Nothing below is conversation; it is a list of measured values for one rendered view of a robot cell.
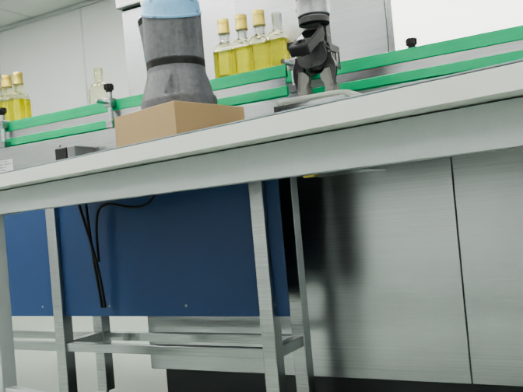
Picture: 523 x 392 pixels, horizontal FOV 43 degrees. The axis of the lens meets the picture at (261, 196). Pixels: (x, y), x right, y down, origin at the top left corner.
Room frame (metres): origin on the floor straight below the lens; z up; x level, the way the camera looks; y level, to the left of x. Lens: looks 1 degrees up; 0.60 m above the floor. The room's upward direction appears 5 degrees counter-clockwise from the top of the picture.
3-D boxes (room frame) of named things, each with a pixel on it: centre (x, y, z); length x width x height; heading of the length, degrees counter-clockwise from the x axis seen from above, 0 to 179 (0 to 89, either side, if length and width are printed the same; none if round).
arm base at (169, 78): (1.31, 0.15, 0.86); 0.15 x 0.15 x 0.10
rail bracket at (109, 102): (1.91, 0.43, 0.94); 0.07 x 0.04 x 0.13; 151
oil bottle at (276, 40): (1.82, -0.08, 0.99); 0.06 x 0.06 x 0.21; 61
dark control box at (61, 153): (1.94, 0.53, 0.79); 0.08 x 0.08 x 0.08; 61
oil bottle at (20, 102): (2.32, 0.82, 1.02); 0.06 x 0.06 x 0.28; 61
